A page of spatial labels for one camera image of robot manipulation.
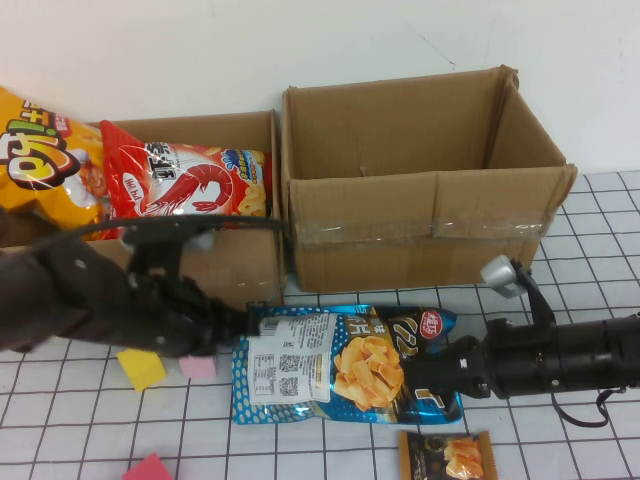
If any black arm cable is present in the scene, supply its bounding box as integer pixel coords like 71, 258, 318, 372
549, 385, 640, 429
29, 214, 289, 249

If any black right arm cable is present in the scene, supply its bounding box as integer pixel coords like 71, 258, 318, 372
549, 385, 640, 429

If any red shrimp snack bag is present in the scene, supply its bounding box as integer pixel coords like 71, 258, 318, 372
98, 119, 274, 234

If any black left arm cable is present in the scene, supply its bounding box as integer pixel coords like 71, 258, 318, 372
29, 214, 289, 249

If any light pink foam cube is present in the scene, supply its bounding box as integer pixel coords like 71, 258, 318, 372
178, 354, 220, 380

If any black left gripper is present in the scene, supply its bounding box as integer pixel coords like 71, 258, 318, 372
127, 273, 262, 359

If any large taped cardboard box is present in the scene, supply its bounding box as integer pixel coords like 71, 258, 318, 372
280, 64, 579, 294

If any yellow foam cube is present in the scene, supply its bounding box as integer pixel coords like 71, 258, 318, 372
115, 348, 167, 394

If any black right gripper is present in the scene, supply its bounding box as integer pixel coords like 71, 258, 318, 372
402, 334, 495, 402

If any blue potato chip bag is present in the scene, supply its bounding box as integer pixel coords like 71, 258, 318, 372
230, 303, 464, 426

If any cardboard box with F2 print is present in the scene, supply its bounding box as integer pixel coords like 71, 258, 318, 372
0, 109, 287, 314

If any dark pink foam cube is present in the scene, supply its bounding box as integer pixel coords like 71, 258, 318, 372
122, 452, 174, 480

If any orange chip bag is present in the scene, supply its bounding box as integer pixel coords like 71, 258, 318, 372
0, 85, 109, 241

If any small brown snack packet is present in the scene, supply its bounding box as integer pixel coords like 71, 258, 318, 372
398, 430, 500, 480

